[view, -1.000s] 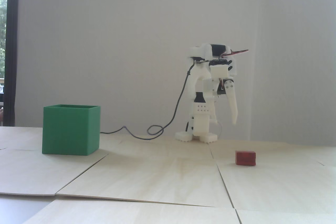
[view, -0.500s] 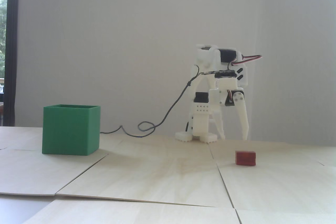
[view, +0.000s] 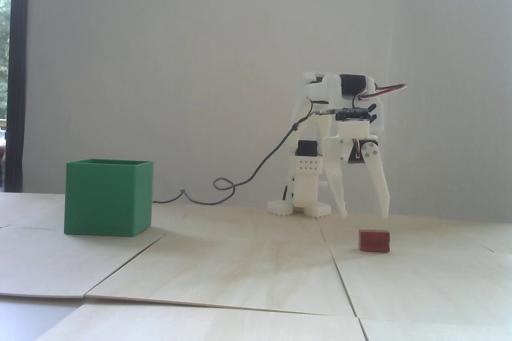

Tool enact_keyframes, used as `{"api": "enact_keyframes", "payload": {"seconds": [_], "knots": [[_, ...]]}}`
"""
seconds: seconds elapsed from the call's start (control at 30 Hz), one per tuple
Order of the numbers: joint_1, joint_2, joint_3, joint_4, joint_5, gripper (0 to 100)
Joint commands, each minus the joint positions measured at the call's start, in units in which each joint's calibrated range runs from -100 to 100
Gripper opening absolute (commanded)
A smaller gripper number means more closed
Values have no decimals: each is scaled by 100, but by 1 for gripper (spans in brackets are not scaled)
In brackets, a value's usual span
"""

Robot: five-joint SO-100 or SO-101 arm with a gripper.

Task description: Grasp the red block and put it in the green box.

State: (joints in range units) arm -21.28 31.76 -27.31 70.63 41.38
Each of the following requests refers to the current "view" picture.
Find red block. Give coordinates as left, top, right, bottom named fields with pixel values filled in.
left=358, top=230, right=390, bottom=253

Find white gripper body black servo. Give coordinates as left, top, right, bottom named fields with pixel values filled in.
left=322, top=119, right=380, bottom=166

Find black wrist camera board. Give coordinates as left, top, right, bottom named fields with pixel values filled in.
left=335, top=104, right=378, bottom=122

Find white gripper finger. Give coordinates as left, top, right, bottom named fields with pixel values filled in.
left=324, top=160, right=348, bottom=218
left=360, top=140, right=391, bottom=218

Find green box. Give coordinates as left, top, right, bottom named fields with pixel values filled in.
left=64, top=159, right=154, bottom=237

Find black window frame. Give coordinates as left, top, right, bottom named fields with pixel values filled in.
left=4, top=0, right=31, bottom=193

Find red white black servo wires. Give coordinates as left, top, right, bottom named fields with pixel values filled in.
left=358, top=84, right=409, bottom=101

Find black camera cable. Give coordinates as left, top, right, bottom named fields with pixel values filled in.
left=152, top=95, right=340, bottom=205

